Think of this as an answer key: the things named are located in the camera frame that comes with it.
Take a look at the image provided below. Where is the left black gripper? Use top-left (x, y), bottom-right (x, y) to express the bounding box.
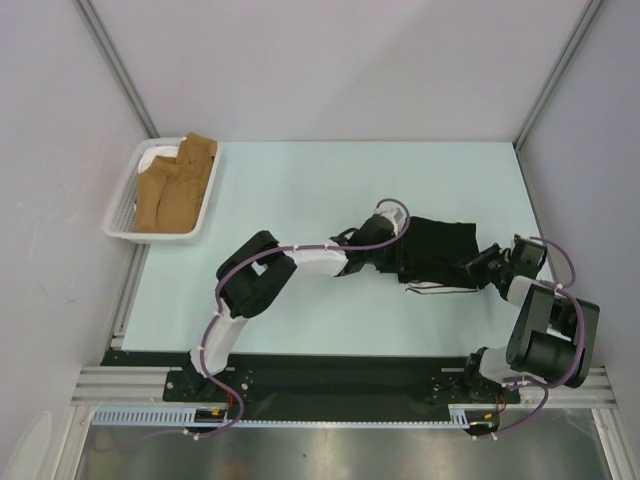
top-left (364, 231), bottom-right (414, 273)

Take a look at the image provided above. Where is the striped white tank top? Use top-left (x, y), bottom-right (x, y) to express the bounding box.
top-left (405, 282), bottom-right (478, 295)

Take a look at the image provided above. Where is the black tank top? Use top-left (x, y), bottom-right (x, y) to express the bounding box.
top-left (394, 216), bottom-right (479, 289)

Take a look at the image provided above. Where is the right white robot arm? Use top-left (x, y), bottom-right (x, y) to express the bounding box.
top-left (461, 235), bottom-right (600, 401)

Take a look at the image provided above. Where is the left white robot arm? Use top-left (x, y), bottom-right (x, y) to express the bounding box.
top-left (185, 199), bottom-right (410, 400)

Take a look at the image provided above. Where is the brown tank top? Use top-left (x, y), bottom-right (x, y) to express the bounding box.
top-left (133, 133), bottom-right (218, 234)

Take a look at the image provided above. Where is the white plastic basket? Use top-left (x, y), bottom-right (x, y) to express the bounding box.
top-left (102, 137), bottom-right (221, 245)

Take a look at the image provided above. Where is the slotted cable duct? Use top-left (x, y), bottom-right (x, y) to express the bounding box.
top-left (92, 406), bottom-right (497, 429)

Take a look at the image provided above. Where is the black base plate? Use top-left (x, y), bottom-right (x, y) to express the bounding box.
top-left (99, 349), bottom-right (585, 424)

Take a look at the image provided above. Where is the right aluminium corner post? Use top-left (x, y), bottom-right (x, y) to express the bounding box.
top-left (512, 0), bottom-right (607, 154)

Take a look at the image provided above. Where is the aluminium corner post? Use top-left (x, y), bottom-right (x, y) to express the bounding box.
top-left (512, 0), bottom-right (607, 154)
top-left (72, 0), bottom-right (159, 138)

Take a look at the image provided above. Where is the aluminium frame rail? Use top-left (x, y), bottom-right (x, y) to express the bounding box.
top-left (71, 366), bottom-right (617, 409)

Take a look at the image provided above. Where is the left aluminium corner post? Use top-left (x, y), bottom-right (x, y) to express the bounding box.
top-left (72, 0), bottom-right (159, 138)

